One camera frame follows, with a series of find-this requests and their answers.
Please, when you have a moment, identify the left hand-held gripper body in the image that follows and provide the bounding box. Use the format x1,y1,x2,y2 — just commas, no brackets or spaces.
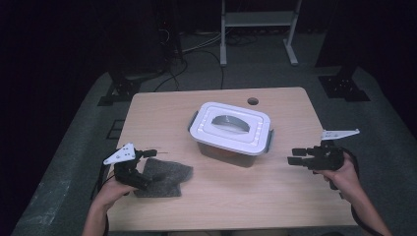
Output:
102,142,153,191

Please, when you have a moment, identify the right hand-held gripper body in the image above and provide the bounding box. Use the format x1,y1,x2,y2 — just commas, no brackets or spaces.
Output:
308,128,361,171

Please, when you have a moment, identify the smoky transparent storage box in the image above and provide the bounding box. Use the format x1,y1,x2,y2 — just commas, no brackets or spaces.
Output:
187,110,275,169

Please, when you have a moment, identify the person's left hand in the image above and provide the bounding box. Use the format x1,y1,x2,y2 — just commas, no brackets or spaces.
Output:
92,171,139,210

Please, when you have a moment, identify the person's right hand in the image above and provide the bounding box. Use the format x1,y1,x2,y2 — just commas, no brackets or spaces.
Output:
314,160,362,205

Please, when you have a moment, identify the black stand base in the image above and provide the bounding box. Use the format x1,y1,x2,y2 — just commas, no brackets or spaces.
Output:
97,70,165,107
318,65,372,102

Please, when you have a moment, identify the white metal stand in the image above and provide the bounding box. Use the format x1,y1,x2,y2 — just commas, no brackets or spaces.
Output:
219,0,303,68

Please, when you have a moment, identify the right hand-held gripper cable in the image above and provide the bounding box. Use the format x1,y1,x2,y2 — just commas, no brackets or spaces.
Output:
340,147,385,236

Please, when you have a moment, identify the black floor cable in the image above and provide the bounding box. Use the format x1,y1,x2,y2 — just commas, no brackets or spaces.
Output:
153,58,189,92
181,48,225,91

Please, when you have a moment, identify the grey floor cable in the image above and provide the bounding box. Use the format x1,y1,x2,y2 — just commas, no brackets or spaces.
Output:
181,32,222,53

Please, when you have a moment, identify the black cable bundle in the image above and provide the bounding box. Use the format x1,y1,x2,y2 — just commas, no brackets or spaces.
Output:
225,32,260,47

